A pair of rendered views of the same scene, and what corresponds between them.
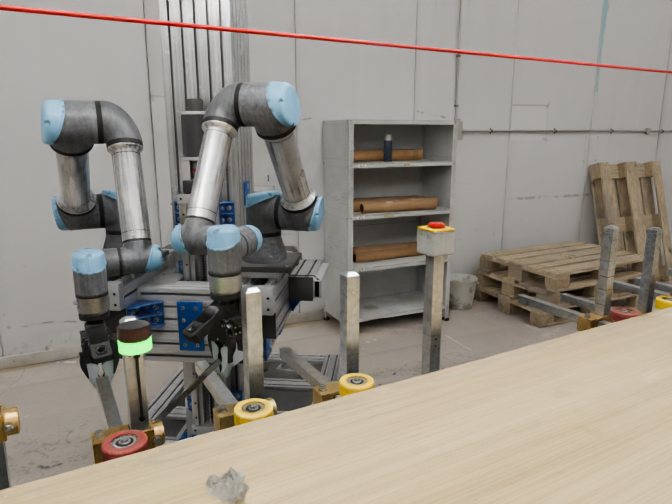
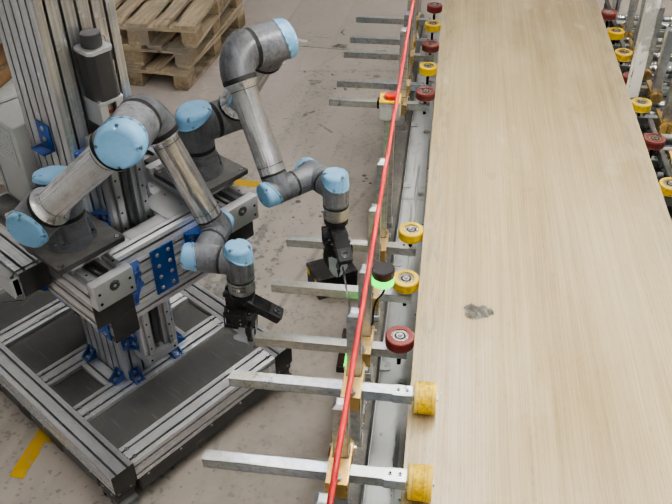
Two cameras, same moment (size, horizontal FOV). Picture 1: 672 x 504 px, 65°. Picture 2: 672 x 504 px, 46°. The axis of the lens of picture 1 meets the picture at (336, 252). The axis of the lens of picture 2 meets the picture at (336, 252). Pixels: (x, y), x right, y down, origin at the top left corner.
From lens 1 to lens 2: 2.00 m
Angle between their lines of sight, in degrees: 53
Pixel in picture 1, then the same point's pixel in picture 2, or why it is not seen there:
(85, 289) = (251, 275)
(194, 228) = (285, 182)
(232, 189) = not seen: hidden behind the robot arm
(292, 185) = not seen: hidden behind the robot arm
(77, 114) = (150, 125)
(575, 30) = not seen: outside the picture
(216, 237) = (344, 183)
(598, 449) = (543, 197)
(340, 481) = (502, 277)
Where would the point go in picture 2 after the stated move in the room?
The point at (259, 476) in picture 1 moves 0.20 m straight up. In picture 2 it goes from (476, 299) to (483, 245)
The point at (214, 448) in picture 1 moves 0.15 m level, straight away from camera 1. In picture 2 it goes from (436, 306) to (387, 293)
